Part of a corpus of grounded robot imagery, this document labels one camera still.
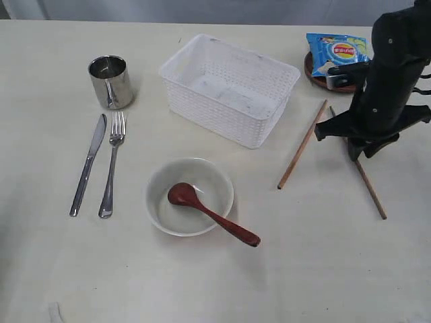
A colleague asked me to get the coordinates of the silver table knife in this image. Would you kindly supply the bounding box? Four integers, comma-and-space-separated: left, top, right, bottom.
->
69, 114, 107, 217

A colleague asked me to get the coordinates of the white plastic perforated basket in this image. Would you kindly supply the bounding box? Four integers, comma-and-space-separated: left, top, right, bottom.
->
159, 34, 300, 149

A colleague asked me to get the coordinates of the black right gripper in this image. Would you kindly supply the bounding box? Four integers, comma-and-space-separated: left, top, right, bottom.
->
314, 59, 431, 162

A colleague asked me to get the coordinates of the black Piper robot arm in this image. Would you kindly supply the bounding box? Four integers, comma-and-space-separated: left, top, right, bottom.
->
314, 1, 430, 162

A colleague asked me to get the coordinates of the blue Lays chips bag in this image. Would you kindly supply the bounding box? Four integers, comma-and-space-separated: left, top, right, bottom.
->
306, 33, 369, 77

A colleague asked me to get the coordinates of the white patterned ceramic bowl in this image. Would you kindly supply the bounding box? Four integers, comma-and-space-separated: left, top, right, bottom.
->
145, 157, 234, 237

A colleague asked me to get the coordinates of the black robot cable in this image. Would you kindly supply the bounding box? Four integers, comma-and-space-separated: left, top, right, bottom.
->
413, 62, 431, 97

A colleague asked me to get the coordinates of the stainless steel cup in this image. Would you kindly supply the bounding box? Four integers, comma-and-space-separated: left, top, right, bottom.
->
88, 55, 134, 110

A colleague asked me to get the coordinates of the dark brown round plate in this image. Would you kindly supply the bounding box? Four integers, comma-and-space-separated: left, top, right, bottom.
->
304, 52, 356, 94

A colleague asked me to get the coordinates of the dark red wooden spoon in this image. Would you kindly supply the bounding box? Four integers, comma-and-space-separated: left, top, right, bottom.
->
167, 182, 261, 248

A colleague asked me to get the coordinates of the brown wooden chopstick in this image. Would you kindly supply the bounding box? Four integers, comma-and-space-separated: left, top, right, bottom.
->
277, 99, 328, 190
329, 106, 388, 220

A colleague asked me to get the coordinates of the silver metal fork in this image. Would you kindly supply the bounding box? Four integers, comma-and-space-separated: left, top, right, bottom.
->
98, 111, 126, 219

